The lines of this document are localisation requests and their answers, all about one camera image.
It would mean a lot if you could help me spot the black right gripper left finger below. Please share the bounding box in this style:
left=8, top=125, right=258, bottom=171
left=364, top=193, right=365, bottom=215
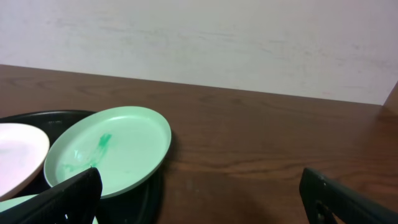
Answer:
left=1, top=167, right=103, bottom=224

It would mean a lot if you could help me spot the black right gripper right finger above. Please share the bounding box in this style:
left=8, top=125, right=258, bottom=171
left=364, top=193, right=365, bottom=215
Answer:
left=299, top=168, right=397, bottom=224

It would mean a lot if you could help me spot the white plate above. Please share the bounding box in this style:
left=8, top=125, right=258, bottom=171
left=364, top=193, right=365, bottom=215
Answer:
left=1, top=123, right=50, bottom=201

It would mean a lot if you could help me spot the green plate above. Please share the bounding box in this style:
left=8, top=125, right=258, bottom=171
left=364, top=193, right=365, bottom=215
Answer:
left=1, top=192, right=99, bottom=223
left=44, top=106, right=172, bottom=199

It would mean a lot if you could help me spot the green plate front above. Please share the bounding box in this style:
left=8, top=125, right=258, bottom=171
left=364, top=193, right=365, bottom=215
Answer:
left=1, top=192, right=99, bottom=223

